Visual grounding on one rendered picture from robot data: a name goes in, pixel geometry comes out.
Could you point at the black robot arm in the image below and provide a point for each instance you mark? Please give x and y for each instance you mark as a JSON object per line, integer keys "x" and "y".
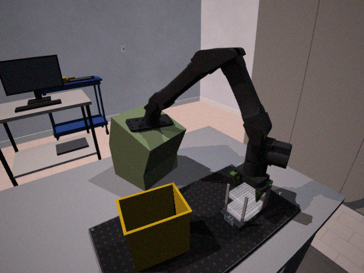
{"x": 257, "y": 123}

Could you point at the yellow plastics bin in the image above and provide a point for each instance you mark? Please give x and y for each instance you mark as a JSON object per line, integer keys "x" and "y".
{"x": 157, "y": 225}

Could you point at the white well plate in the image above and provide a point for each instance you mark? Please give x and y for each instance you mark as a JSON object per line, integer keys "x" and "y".
{"x": 238, "y": 194}
{"x": 236, "y": 210}

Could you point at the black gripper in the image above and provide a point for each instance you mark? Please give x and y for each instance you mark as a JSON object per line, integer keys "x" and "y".
{"x": 251, "y": 172}

